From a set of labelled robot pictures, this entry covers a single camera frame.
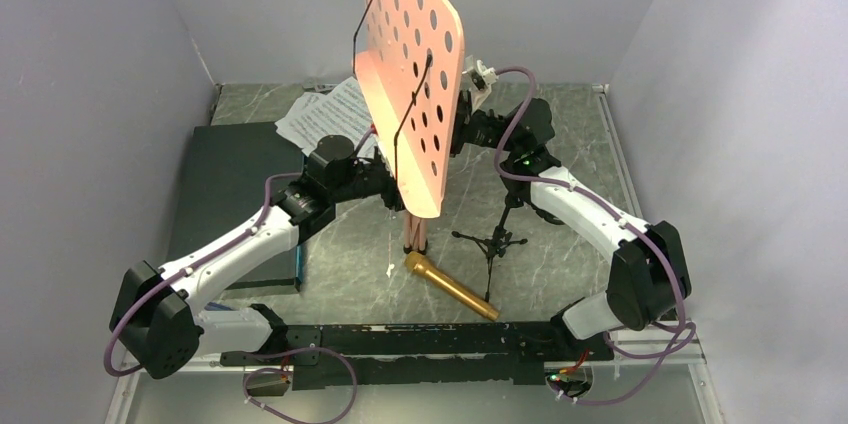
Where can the sheet music pages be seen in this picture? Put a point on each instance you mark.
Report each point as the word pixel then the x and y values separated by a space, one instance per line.
pixel 342 112

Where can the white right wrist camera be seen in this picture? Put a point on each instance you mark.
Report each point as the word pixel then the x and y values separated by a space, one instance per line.
pixel 480 76

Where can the red grey wrench tool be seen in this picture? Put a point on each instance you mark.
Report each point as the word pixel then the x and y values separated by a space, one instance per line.
pixel 312 85

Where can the black folder book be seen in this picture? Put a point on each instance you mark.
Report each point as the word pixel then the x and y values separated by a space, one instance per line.
pixel 222 179

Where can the pink perforated music stand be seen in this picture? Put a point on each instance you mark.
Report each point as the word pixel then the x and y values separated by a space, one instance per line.
pixel 408 60

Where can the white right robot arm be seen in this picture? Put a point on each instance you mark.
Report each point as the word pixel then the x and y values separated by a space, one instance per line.
pixel 648 272

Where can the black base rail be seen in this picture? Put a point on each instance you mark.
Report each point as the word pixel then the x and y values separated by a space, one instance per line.
pixel 335 355

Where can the blue pen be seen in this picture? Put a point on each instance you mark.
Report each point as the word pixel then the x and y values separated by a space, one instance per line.
pixel 212 306

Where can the gold microphone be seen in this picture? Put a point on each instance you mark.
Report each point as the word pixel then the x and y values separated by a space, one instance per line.
pixel 420 265

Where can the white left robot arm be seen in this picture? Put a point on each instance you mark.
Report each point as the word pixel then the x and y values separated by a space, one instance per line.
pixel 160 321

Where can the aluminium table edge rail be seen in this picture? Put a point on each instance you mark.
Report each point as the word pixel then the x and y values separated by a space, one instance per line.
pixel 599 94

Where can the black microphone tripod stand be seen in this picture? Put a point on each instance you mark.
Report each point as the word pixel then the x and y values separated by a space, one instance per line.
pixel 500 240

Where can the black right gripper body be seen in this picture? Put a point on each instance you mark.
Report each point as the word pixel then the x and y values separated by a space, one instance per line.
pixel 473 127

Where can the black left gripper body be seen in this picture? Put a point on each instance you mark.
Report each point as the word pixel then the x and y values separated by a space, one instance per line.
pixel 366 180

